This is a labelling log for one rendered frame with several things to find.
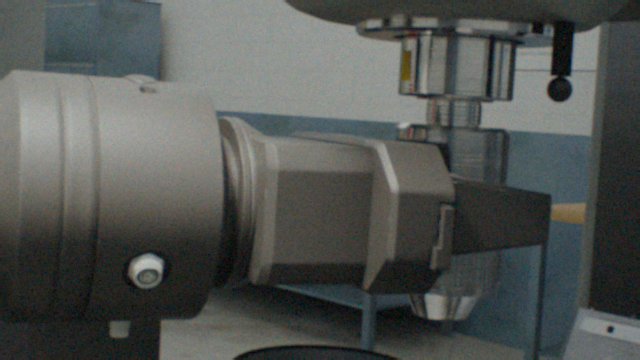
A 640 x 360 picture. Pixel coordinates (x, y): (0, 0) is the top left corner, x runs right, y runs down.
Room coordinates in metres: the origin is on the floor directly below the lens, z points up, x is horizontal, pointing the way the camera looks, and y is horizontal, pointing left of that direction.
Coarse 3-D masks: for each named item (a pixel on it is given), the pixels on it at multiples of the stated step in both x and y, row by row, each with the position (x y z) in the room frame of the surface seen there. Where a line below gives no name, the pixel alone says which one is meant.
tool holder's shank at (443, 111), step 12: (432, 108) 0.40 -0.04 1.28; (444, 108) 0.40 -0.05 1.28; (456, 108) 0.40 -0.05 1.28; (468, 108) 0.40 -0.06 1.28; (480, 108) 0.40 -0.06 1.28; (432, 120) 0.40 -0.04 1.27; (444, 120) 0.40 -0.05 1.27; (456, 120) 0.40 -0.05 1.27; (468, 120) 0.40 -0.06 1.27; (480, 120) 0.40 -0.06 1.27
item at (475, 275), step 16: (448, 160) 0.39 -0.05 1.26; (464, 160) 0.39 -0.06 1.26; (480, 160) 0.39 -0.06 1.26; (496, 160) 0.39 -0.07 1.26; (464, 176) 0.39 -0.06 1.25; (480, 176) 0.39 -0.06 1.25; (496, 176) 0.39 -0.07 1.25; (464, 256) 0.39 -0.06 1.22; (480, 256) 0.39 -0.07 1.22; (496, 256) 0.40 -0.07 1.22; (448, 272) 0.39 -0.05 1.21; (464, 272) 0.39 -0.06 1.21; (480, 272) 0.39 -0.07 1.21; (496, 272) 0.40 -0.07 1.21; (432, 288) 0.39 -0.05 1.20; (448, 288) 0.39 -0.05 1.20; (464, 288) 0.39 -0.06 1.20; (480, 288) 0.39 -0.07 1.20; (496, 288) 0.40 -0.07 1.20
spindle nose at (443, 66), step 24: (408, 48) 0.40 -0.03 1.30; (432, 48) 0.39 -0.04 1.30; (456, 48) 0.39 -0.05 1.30; (480, 48) 0.39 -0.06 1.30; (504, 48) 0.39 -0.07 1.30; (432, 72) 0.39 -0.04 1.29; (456, 72) 0.39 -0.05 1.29; (480, 72) 0.39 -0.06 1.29; (504, 72) 0.39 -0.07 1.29; (408, 96) 0.41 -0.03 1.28; (432, 96) 0.39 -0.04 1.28; (456, 96) 0.39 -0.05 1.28; (480, 96) 0.39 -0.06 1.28; (504, 96) 0.39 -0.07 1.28
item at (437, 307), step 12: (420, 300) 0.40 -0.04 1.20; (432, 300) 0.39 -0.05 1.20; (444, 300) 0.39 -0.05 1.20; (456, 300) 0.39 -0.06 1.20; (468, 300) 0.40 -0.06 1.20; (420, 312) 0.40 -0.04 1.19; (432, 312) 0.40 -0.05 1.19; (444, 312) 0.40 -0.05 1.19; (456, 312) 0.40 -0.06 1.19; (468, 312) 0.40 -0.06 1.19
